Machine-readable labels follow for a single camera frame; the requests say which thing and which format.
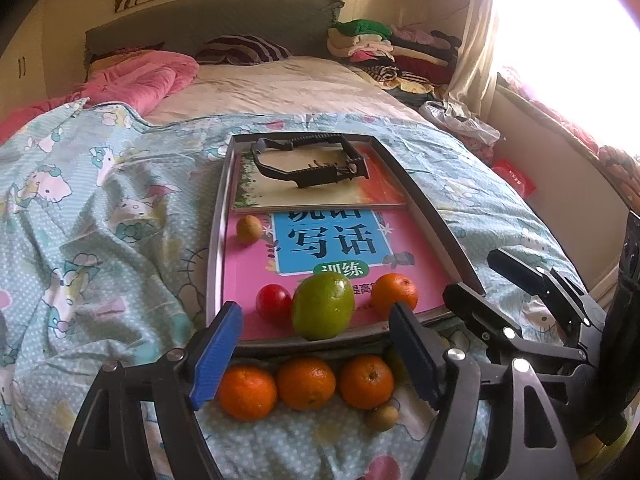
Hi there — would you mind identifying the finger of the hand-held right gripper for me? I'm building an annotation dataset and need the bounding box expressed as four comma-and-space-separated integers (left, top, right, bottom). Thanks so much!
443, 282, 589, 377
486, 248, 607, 347

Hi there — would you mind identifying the small brown fruit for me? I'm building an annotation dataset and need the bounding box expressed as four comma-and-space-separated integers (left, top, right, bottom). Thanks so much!
363, 404, 400, 432
236, 215, 262, 246

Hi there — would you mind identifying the grey metal tray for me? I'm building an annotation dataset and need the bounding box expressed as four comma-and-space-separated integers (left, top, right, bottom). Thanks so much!
206, 132, 487, 357

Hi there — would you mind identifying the white plastic bag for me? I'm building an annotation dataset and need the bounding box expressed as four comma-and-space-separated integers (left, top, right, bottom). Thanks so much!
419, 100, 501, 146

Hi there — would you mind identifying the cream bed sheet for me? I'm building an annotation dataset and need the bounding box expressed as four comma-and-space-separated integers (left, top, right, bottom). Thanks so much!
142, 55, 426, 126

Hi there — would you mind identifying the red apple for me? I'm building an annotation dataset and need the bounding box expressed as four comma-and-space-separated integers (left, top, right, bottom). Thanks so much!
255, 284, 294, 324

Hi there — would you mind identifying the pile of folded clothes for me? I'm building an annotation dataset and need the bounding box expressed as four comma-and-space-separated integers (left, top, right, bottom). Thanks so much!
327, 19, 463, 106

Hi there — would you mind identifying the cream cabinet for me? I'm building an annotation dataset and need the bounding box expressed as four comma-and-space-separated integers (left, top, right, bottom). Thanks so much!
0, 35, 41, 126

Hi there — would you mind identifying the pink book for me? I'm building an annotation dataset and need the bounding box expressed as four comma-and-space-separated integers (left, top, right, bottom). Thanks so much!
220, 207, 453, 343

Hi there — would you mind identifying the landscape cover book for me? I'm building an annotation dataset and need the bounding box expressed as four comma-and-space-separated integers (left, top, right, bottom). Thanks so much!
231, 142, 408, 212

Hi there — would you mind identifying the red packet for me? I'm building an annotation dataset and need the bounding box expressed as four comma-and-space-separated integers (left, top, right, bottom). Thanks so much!
492, 158, 537, 196

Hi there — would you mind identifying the grey bed headboard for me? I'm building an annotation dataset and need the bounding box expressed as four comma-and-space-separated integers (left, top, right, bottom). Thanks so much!
84, 0, 346, 68

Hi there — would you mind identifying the cartoon cat printed blanket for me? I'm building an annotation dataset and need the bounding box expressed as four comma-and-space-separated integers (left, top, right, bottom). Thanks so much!
0, 97, 596, 480

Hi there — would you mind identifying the orange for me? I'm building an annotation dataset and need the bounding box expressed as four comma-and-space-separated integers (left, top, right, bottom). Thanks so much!
338, 354, 396, 410
276, 356, 337, 412
216, 365, 278, 422
371, 273, 419, 318

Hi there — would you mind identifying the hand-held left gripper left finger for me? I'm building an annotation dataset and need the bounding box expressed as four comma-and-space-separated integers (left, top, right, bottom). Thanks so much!
59, 301, 244, 480

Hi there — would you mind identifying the floral windowsill cushion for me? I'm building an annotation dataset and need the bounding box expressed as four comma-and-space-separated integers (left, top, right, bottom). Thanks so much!
500, 67, 640, 196

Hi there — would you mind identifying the beige curtain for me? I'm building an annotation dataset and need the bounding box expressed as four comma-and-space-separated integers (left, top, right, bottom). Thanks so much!
447, 0, 501, 111

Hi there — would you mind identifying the green mango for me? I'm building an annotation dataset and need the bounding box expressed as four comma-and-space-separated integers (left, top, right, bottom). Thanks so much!
292, 273, 356, 341

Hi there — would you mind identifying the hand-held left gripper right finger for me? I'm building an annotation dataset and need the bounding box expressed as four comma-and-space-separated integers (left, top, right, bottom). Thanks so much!
388, 301, 576, 480

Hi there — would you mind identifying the pink quilt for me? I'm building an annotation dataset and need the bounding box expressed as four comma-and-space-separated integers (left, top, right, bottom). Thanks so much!
0, 49, 201, 143

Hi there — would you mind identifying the black plastic clamp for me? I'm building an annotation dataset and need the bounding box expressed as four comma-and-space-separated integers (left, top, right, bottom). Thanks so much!
251, 133, 372, 190

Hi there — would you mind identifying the striped pillow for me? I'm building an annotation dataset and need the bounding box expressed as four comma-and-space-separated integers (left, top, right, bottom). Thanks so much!
194, 35, 293, 66

